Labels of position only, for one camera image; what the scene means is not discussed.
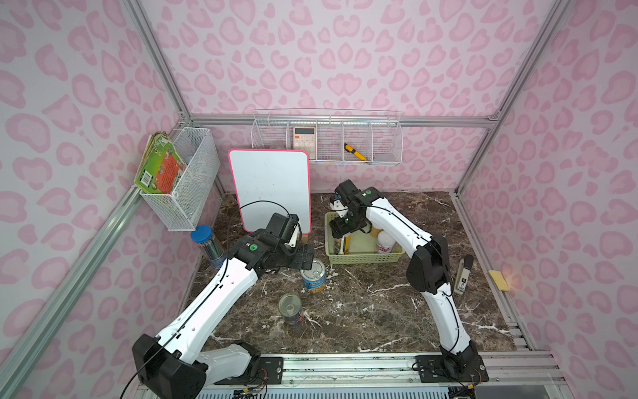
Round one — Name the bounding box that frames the pink framed whiteboard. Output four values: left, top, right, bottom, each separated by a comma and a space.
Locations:
229, 149, 312, 234

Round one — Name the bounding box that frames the white wire wall rack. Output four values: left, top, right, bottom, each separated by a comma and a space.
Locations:
251, 108, 403, 165

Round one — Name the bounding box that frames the green red book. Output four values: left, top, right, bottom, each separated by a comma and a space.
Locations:
134, 131, 187, 195

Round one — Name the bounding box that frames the blue lid pencil tube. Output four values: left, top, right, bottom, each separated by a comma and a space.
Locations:
190, 224, 226, 271

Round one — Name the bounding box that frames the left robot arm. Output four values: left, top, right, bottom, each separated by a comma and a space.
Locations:
132, 236, 315, 398

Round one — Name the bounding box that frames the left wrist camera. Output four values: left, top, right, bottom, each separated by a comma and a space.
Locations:
265, 213, 301, 249

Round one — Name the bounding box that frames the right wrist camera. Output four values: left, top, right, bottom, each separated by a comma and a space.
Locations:
330, 180, 359, 217

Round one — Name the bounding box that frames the blue can silver top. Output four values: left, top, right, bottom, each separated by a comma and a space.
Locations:
301, 259, 327, 294

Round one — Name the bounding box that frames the dark can silver top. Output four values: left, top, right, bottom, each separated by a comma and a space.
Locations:
277, 294, 304, 326

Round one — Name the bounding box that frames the white mesh wall basket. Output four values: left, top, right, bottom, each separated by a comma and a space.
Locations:
137, 127, 220, 232

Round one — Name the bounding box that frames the yellow sticky note pad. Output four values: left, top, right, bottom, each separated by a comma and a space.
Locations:
488, 270, 510, 292

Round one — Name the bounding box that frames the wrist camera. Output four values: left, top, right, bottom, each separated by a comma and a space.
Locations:
265, 213, 301, 249
330, 180, 359, 217

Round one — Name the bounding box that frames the yellow black utility knife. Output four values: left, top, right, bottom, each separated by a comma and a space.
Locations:
344, 143, 369, 162

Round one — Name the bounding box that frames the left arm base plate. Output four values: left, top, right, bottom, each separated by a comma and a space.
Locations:
233, 356, 284, 385

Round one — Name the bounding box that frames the yellow can white lid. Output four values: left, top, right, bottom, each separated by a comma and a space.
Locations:
333, 236, 351, 255

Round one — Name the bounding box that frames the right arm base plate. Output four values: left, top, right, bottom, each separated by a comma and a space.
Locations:
411, 355, 490, 385

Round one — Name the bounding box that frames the green plastic basket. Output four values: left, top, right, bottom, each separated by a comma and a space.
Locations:
324, 212, 405, 265

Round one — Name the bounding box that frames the white orange calculator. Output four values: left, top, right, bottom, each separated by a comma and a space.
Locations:
292, 126, 317, 155

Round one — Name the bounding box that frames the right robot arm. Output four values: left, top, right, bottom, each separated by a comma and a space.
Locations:
330, 180, 482, 380

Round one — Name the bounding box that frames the pink can white lid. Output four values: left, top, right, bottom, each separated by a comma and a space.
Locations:
375, 230, 396, 254

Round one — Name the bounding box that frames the orange can white lid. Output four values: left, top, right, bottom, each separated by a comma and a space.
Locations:
370, 225, 382, 237

